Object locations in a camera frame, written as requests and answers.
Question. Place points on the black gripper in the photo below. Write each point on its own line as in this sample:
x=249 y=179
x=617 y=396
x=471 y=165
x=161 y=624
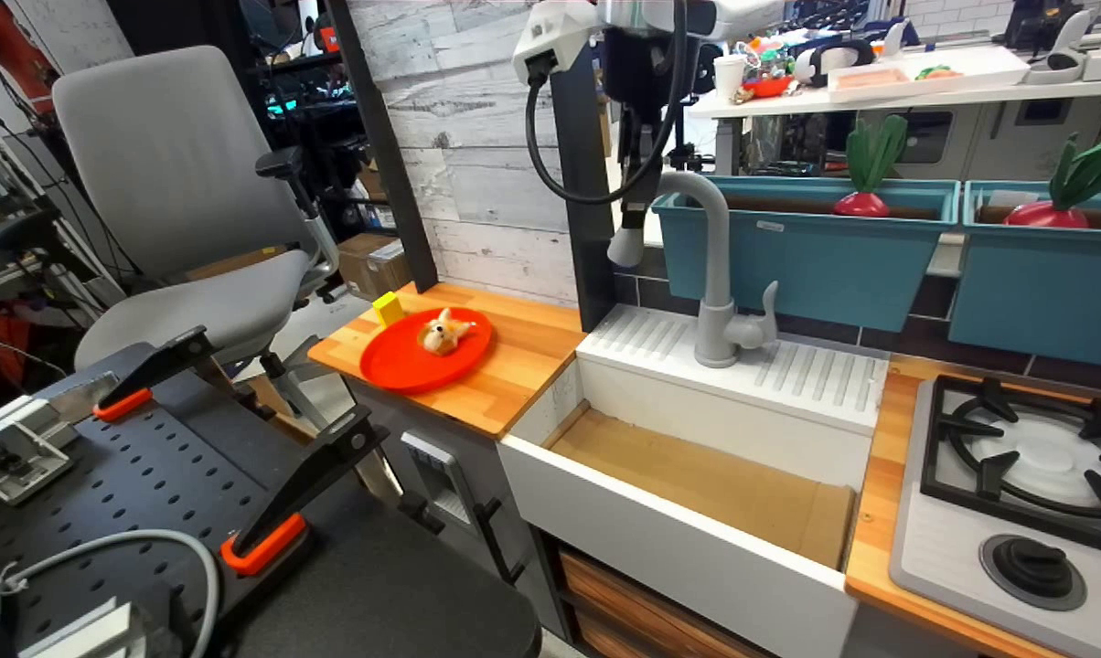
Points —
x=642 y=66

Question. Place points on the grey kitchen tap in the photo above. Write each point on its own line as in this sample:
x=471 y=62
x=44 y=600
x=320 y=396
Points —
x=717 y=269

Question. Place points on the white cup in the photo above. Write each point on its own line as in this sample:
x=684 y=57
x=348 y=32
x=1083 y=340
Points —
x=731 y=76

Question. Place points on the red bowl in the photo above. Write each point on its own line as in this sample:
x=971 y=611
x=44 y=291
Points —
x=767 y=85

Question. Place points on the long teal planter box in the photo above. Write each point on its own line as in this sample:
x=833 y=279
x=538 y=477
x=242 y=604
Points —
x=806 y=260

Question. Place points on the wooden counter with plate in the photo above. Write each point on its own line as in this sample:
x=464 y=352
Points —
x=517 y=352

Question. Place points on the toy radish with green leaves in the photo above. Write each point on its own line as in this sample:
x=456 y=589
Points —
x=1083 y=169
x=871 y=150

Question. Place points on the white background table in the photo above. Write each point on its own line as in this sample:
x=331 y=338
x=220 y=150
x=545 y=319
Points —
x=892 y=98

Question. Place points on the cream toy animal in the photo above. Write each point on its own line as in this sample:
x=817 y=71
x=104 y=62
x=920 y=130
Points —
x=443 y=330

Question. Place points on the cardboard box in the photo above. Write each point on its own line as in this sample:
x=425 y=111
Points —
x=370 y=260

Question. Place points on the yellow block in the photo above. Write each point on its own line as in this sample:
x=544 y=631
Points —
x=388 y=304

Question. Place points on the red round plate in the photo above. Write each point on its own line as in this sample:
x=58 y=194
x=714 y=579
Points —
x=416 y=361

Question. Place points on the white toy sink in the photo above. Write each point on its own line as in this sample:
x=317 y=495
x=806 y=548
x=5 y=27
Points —
x=677 y=552

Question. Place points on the wooden counter around stove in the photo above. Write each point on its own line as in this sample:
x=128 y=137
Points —
x=881 y=513

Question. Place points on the black stove grate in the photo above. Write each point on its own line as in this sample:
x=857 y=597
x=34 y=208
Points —
x=939 y=468

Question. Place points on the wooden drawer front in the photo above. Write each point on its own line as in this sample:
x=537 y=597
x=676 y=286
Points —
x=628 y=614

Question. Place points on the grey office chair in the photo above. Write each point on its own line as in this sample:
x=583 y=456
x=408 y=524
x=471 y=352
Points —
x=169 y=169

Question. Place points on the grey toy stove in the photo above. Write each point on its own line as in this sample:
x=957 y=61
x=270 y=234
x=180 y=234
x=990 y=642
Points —
x=939 y=562

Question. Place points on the black stove knob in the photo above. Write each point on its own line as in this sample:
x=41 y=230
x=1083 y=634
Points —
x=1033 y=569

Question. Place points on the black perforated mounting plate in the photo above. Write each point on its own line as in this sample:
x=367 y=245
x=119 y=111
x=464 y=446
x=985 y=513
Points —
x=122 y=477

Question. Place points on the silver metal box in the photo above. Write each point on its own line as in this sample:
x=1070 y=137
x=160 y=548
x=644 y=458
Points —
x=14 y=462

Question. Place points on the black upright post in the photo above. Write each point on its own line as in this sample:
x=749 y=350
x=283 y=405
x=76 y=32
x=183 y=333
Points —
x=583 y=243

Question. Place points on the black slanted post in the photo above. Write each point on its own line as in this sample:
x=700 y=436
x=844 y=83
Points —
x=387 y=149

